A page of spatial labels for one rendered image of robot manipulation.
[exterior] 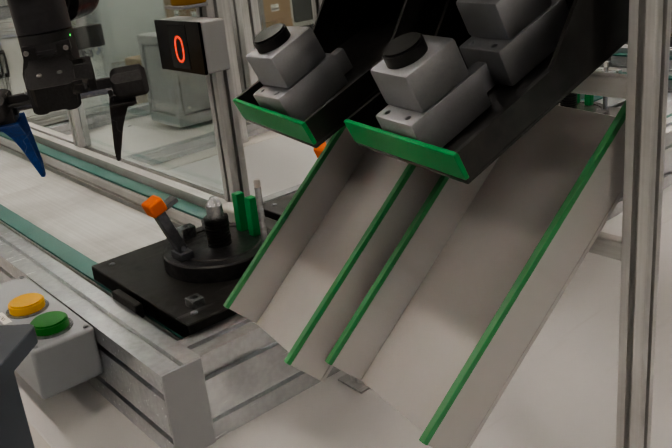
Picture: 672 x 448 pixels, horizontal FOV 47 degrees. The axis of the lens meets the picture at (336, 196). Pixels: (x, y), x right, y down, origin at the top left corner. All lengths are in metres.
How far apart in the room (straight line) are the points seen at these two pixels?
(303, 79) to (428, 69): 0.15
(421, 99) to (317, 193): 0.27
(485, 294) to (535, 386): 0.29
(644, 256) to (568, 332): 0.41
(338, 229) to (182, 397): 0.22
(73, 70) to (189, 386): 0.34
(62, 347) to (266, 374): 0.22
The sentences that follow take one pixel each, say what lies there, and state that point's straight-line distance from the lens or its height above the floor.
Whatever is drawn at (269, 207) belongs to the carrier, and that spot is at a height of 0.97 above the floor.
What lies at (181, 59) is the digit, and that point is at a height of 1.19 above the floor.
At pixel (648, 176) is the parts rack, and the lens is 0.56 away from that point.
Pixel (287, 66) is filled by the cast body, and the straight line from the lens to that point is 0.62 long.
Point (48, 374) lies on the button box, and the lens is 0.89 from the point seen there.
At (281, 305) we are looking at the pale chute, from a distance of 0.75.
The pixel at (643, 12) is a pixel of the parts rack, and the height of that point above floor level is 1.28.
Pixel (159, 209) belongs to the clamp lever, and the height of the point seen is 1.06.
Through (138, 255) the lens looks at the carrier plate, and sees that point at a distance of 1.03.
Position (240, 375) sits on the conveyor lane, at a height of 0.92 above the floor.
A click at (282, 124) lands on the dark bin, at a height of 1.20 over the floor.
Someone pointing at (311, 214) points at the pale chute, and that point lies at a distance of 0.75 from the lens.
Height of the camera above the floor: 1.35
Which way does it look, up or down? 20 degrees down
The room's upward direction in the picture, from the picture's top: 6 degrees counter-clockwise
